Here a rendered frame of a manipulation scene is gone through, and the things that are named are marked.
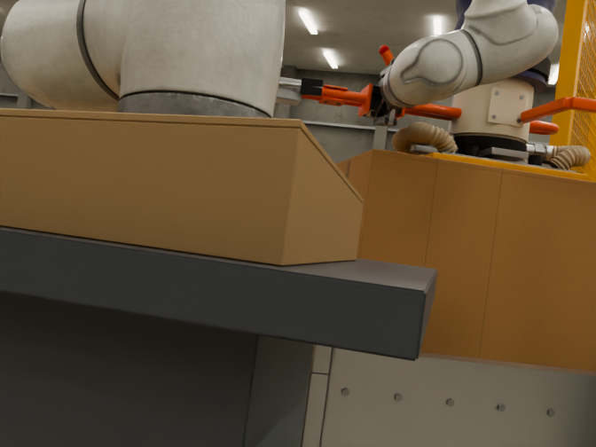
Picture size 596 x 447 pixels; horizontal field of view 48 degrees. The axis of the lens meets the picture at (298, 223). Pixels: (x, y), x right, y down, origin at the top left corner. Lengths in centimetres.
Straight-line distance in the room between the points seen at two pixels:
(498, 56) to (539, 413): 61
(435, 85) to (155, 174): 71
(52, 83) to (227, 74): 25
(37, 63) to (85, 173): 35
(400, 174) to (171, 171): 87
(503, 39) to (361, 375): 60
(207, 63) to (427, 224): 76
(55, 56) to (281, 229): 43
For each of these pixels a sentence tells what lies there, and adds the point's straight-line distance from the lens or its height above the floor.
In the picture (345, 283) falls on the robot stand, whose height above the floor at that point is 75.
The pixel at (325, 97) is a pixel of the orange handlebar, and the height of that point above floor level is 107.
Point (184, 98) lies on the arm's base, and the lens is 61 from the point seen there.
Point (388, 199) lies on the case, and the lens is 127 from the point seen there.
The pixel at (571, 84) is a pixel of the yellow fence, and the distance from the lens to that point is 213.
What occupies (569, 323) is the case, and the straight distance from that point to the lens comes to 143.
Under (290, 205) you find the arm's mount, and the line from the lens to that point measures 42.
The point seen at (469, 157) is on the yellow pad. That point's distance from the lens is 139.
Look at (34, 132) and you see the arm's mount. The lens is 50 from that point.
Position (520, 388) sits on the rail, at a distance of 122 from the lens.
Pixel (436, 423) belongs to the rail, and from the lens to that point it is 118.
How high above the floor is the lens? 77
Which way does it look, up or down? 1 degrees up
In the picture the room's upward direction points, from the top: 7 degrees clockwise
